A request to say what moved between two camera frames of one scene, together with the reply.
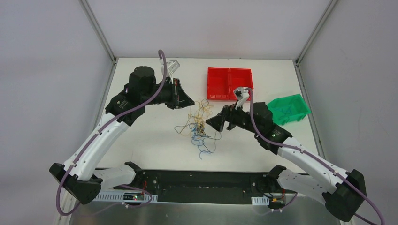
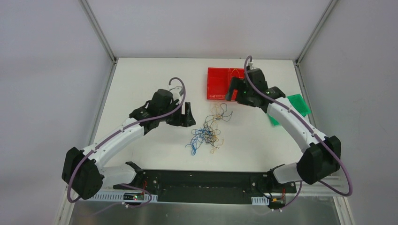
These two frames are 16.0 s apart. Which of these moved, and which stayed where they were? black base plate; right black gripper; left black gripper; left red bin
Moved: left black gripper; right black gripper
Stayed: left red bin; black base plate
